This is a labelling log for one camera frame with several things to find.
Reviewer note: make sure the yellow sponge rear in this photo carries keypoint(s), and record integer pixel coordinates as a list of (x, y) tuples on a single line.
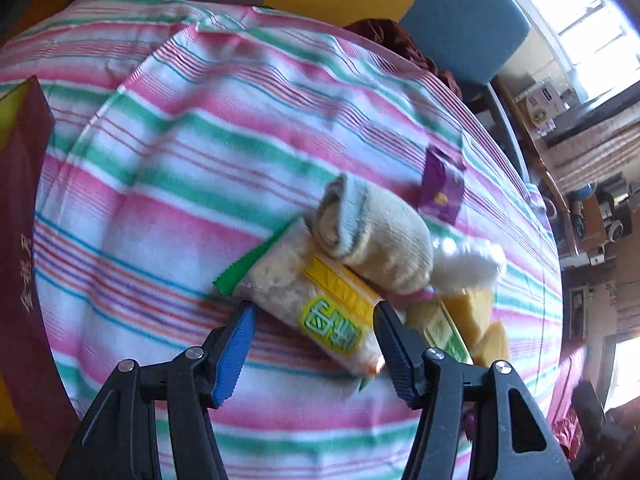
[(471, 312)]

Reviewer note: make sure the beige sock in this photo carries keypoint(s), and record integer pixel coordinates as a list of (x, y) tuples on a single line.
[(375, 233)]

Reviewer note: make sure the patterned curtain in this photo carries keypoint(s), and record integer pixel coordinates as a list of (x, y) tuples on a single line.
[(593, 155)]

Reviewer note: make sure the snack pack yellow label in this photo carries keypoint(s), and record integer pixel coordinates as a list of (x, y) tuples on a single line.
[(432, 320), (289, 277)]

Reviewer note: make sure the yellow sponge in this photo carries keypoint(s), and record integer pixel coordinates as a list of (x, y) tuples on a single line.
[(471, 312), (492, 346)]

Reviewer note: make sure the yellow sponge right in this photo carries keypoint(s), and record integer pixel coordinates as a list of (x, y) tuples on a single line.
[(492, 346)]

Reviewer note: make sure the dark red storage box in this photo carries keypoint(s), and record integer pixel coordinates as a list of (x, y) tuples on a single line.
[(37, 419)]

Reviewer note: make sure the black speaker set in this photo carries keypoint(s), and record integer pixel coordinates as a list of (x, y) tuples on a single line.
[(614, 200)]

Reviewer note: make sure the striped bed sheet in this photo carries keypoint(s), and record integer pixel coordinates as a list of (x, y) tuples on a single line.
[(186, 133)]

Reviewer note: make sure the dark red cloth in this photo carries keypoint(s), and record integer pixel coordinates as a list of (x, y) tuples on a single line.
[(390, 35)]

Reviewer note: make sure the purple snack packet rear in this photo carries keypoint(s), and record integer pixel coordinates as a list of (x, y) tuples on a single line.
[(442, 186)]

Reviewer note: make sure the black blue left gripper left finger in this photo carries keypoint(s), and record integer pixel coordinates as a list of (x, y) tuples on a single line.
[(117, 437)]

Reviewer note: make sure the wooden desk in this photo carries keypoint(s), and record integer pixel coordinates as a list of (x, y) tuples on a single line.
[(534, 150)]

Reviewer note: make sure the white plastic-wrapped ball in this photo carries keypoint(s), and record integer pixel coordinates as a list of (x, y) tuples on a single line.
[(468, 264)]

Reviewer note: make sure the white cardboard box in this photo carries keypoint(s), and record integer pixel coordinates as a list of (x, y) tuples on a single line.
[(543, 102)]

